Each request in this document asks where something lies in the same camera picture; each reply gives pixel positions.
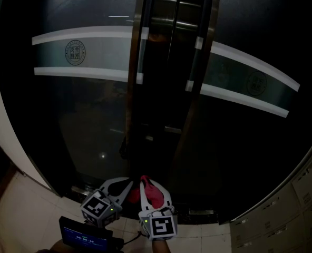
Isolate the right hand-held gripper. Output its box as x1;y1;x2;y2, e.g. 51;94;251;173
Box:
138;180;179;242

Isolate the metal floor lock plate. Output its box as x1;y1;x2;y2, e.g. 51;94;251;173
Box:
188;209;215;216

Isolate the grey locker cabinet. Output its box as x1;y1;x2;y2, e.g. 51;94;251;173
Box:
229;141;312;253

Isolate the black screen device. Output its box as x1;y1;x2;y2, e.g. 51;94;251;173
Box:
58;216;114;253

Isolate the glass door with frosted band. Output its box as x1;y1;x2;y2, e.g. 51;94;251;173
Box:
169;0;312;224
0;0;146;198

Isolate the red cloth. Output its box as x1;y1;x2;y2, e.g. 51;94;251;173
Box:
126;174;165;208

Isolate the person's right forearm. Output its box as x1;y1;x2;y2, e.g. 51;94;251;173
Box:
152;240;172;253

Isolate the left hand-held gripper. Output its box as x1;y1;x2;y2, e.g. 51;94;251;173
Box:
80;177;134;229

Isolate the black cable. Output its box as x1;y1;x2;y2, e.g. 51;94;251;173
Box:
123;230;147;245

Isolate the long metal door handle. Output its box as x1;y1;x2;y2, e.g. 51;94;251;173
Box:
123;0;150;154
171;0;222;175

